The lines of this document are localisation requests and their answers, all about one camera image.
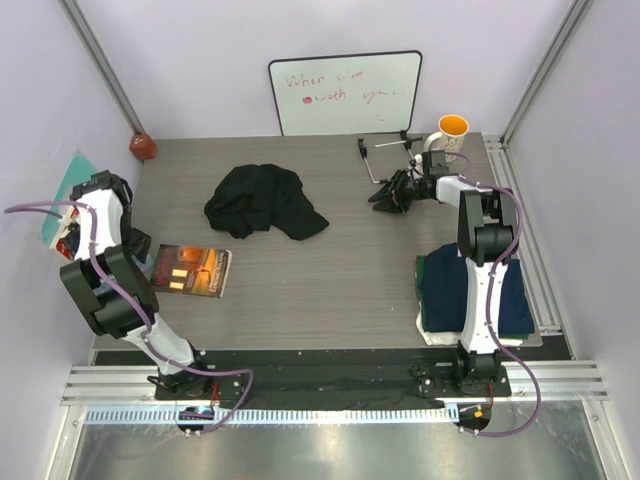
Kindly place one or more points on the orange brown cover book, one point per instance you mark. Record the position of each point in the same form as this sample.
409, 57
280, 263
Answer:
191, 270

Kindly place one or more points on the navy folded t shirt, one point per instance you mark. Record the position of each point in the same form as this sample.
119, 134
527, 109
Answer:
445, 290

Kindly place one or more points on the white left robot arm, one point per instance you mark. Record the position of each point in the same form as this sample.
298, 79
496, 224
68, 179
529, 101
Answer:
108, 286

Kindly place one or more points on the red brown die block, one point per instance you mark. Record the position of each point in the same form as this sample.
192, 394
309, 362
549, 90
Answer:
143, 147

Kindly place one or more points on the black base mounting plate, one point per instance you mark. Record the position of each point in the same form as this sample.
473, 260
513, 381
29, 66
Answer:
341, 379

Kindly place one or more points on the black wire book stand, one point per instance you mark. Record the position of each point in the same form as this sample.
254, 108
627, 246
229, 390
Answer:
388, 152

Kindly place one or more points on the white folded t shirt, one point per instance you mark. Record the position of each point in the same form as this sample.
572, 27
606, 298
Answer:
440, 337

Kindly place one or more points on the white mug orange inside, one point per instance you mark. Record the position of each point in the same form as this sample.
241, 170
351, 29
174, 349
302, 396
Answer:
449, 136

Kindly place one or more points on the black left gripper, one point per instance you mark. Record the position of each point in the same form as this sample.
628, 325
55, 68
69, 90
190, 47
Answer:
139, 245

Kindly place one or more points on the red white cover book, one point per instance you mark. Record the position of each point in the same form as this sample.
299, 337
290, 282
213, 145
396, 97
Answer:
66, 237

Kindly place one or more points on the teal plastic cutting board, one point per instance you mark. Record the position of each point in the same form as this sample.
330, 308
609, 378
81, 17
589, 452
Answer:
79, 169

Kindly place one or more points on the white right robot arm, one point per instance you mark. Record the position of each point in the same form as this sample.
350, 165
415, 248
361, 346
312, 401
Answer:
488, 234

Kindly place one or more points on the black t shirt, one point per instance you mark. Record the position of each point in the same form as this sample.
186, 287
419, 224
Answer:
255, 198

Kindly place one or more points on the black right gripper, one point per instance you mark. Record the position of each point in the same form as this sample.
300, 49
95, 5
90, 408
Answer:
391, 194

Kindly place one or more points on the small whiteboard with red writing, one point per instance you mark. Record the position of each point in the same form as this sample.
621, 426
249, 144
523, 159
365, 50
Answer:
346, 94

